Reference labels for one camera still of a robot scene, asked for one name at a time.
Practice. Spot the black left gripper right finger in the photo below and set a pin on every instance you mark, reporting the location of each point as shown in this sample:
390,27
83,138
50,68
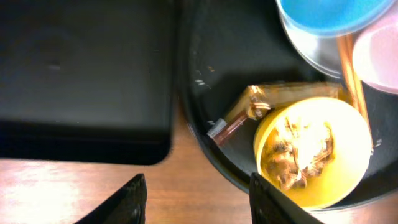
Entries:
270,206

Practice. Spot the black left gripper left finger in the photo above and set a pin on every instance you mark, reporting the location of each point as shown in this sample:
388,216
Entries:
126,206

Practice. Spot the yellow bowl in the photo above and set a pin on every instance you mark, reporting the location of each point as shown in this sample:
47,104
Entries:
352,144

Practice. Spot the gold candy wrapper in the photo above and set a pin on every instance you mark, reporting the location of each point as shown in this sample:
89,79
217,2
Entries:
257,100

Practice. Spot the wooden chopstick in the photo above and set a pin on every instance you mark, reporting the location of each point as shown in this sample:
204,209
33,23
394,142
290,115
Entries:
353,82

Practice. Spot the blue cup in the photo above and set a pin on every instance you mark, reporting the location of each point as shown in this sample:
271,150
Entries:
331,18

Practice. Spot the food scraps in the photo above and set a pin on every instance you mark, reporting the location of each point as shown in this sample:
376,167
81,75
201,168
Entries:
297,150

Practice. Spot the black rectangular tray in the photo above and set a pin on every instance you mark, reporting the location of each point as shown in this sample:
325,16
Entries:
87,80

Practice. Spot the white plate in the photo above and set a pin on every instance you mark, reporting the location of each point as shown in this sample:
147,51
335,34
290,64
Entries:
320,52

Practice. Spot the round black tray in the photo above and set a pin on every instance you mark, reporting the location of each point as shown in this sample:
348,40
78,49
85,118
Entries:
228,45

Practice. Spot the pink cup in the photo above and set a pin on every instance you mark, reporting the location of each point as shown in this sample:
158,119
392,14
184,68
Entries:
375,55

